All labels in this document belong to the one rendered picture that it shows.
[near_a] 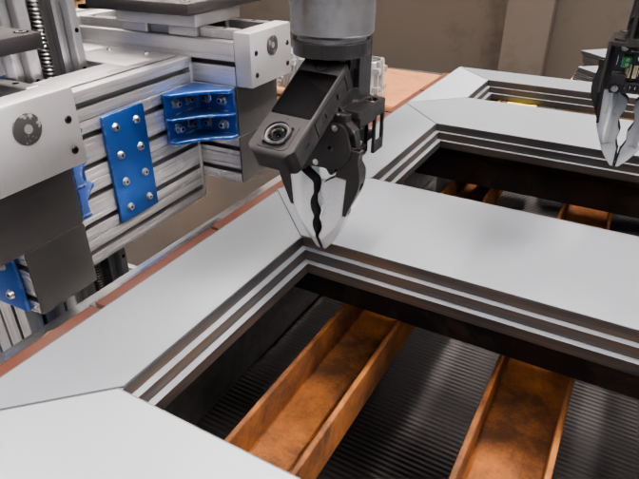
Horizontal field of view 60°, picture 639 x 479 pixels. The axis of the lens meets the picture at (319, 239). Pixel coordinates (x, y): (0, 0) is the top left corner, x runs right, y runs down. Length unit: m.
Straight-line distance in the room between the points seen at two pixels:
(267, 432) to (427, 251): 0.26
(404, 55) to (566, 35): 1.20
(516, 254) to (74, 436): 0.44
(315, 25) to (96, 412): 0.35
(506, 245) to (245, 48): 0.55
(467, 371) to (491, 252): 0.34
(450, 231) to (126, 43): 0.73
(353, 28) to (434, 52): 4.21
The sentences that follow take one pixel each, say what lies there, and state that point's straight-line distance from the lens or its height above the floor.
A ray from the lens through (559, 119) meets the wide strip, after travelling 1.08.
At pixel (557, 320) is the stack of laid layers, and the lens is 0.56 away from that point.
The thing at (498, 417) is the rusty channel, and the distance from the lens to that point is 0.67.
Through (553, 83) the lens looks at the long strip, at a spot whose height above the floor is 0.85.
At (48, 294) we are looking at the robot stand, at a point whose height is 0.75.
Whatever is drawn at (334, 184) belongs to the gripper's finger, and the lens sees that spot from 0.54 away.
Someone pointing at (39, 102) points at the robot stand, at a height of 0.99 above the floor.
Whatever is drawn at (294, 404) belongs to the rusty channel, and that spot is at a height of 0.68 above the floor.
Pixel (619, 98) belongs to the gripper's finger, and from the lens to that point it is 0.74.
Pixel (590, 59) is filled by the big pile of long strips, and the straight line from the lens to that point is 1.68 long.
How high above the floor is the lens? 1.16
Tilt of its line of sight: 30 degrees down
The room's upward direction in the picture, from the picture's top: straight up
